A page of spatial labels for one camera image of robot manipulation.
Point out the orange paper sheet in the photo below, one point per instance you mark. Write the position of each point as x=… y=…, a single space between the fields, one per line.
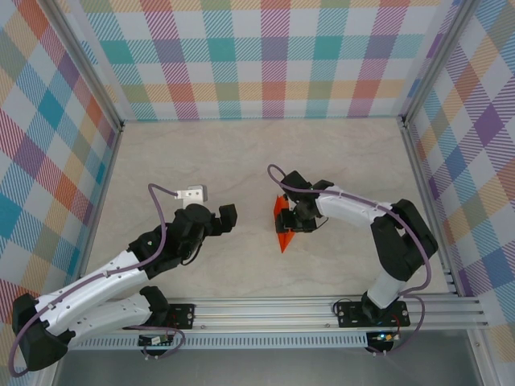
x=285 y=241

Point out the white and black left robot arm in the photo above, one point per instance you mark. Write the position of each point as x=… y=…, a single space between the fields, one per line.
x=92 y=289

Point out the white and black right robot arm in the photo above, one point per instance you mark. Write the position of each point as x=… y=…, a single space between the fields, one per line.
x=350 y=207

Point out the small black circuit board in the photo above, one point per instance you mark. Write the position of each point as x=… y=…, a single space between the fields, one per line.
x=153 y=341

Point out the circuit board with green light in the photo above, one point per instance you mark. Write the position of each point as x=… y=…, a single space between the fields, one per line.
x=384 y=337

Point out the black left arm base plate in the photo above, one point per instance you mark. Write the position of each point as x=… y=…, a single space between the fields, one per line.
x=181 y=315

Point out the aluminium mounting rail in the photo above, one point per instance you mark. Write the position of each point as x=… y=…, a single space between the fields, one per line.
x=261 y=313

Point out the aluminium side rail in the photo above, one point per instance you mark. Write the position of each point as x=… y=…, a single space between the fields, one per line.
x=100 y=193
x=428 y=169

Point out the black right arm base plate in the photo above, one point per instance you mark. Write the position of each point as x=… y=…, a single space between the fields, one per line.
x=348 y=313

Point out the aluminium frame post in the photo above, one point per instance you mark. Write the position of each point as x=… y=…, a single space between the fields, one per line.
x=438 y=60
x=86 y=68

